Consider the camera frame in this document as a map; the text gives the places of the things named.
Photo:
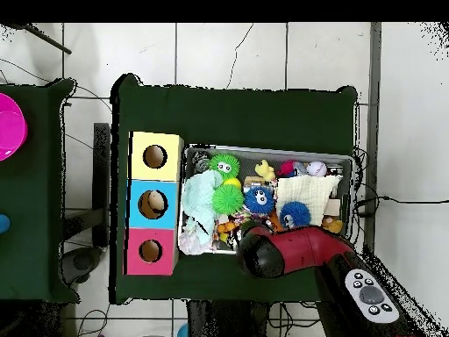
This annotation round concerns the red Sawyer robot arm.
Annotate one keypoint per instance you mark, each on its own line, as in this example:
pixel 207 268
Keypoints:
pixel 298 249

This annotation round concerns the shallow grey mesh bin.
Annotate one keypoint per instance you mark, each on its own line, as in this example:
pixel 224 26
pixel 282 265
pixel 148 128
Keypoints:
pixel 247 159

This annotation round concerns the wooden box with three holes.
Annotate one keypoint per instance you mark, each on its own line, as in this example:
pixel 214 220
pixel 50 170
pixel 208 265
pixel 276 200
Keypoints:
pixel 168 168

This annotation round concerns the yellow ball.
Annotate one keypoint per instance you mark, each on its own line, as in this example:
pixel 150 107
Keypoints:
pixel 233 183

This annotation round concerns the green spiky googly-eyed ball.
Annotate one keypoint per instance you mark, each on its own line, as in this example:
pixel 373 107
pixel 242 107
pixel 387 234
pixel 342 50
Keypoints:
pixel 224 166

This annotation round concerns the mint knitted cloth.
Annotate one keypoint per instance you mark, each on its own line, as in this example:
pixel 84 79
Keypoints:
pixel 198 200

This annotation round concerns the blue spiky googly-eyed ball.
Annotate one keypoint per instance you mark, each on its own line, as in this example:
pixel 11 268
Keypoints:
pixel 296 214
pixel 259 202

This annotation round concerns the yellow foam toy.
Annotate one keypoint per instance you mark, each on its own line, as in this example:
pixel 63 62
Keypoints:
pixel 265 170

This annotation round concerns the dark green table cloth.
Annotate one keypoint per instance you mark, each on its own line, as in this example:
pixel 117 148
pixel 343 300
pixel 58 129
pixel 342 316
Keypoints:
pixel 31 210
pixel 245 116

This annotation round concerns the cream knitted cloth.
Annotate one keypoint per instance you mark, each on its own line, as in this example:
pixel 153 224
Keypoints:
pixel 308 189

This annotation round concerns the white baseball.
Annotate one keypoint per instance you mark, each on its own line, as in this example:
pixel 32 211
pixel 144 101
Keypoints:
pixel 316 168

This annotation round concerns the black upright panel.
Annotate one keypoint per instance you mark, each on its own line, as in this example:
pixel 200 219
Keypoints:
pixel 101 175

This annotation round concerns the grey stand foot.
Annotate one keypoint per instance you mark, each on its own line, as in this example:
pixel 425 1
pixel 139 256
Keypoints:
pixel 82 263

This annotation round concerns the pink plastic bowl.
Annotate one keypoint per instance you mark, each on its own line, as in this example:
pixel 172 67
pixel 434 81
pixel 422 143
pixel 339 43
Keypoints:
pixel 10 130

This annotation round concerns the blue round object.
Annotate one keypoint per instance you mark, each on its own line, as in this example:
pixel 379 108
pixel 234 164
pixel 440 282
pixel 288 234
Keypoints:
pixel 3 224

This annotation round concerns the dark rod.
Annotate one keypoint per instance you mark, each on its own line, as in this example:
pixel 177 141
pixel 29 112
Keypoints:
pixel 45 39

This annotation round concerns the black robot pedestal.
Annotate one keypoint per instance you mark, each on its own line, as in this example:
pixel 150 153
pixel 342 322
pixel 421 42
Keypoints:
pixel 228 319

